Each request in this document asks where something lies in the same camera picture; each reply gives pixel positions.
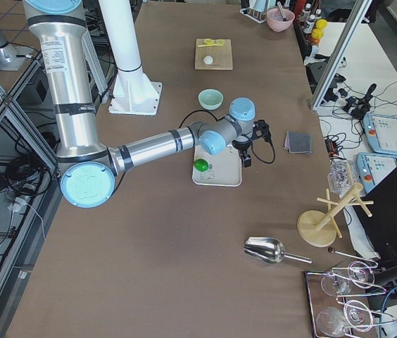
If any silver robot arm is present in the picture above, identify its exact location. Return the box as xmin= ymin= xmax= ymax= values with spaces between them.
xmin=24 ymin=1 xmax=256 ymax=208

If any lower teach pendant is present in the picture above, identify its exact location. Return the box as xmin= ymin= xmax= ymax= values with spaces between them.
xmin=356 ymin=152 xmax=397 ymax=193

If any black camera cable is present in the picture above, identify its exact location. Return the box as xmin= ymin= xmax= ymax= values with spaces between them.
xmin=249 ymin=133 xmax=276 ymax=165

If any upper teach pendant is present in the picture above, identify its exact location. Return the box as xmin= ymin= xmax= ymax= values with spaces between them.
xmin=363 ymin=113 xmax=397 ymax=156

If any green lime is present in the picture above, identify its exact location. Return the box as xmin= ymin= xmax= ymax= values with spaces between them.
xmin=194 ymin=158 xmax=209 ymax=172

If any mint green bowl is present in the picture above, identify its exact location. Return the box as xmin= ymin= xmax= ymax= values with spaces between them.
xmin=198 ymin=89 xmax=224 ymax=111

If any grey folded cloth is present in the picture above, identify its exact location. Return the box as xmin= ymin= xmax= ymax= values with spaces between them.
xmin=284 ymin=131 xmax=312 ymax=155

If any metal muddler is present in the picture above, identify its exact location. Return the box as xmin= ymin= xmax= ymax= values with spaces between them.
xmin=277 ymin=2 xmax=288 ymax=22

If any pink bowl with ice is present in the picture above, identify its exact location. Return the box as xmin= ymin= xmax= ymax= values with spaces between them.
xmin=266 ymin=8 xmax=296 ymax=32

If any metal scoop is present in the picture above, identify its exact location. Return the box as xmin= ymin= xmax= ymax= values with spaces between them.
xmin=244 ymin=237 xmax=312 ymax=264

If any wooden mug tree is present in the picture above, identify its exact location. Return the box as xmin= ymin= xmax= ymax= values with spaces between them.
xmin=296 ymin=163 xmax=374 ymax=247

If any lemon slice stack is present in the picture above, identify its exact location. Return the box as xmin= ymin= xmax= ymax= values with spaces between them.
xmin=203 ymin=38 xmax=214 ymax=45

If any teach pendant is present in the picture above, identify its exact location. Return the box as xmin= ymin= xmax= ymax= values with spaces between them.
xmin=356 ymin=152 xmax=397 ymax=193
xmin=363 ymin=113 xmax=397 ymax=156

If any yellow plastic knife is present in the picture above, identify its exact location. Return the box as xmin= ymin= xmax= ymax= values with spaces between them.
xmin=196 ymin=43 xmax=219 ymax=48

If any white steamed bun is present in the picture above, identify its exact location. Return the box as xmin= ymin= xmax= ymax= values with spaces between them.
xmin=203 ymin=56 xmax=213 ymax=65

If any aluminium frame post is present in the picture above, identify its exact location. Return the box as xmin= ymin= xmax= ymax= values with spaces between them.
xmin=310 ymin=0 xmax=372 ymax=111

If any wire glass rack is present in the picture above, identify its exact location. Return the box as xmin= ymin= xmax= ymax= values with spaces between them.
xmin=304 ymin=260 xmax=395 ymax=337

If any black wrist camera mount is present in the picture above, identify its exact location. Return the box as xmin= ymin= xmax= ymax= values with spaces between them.
xmin=251 ymin=120 xmax=271 ymax=142

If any clear plastic container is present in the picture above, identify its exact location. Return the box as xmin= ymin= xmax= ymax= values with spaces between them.
xmin=327 ymin=160 xmax=355 ymax=195

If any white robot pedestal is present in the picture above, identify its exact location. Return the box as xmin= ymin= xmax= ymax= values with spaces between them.
xmin=99 ymin=0 xmax=162 ymax=115

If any white rabbit tray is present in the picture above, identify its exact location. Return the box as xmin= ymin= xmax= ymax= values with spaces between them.
xmin=192 ymin=145 xmax=242 ymax=187

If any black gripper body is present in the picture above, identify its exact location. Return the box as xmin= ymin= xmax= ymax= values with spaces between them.
xmin=232 ymin=138 xmax=252 ymax=157

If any bamboo cutting board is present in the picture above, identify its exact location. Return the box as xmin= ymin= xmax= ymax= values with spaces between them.
xmin=194 ymin=38 xmax=233 ymax=70

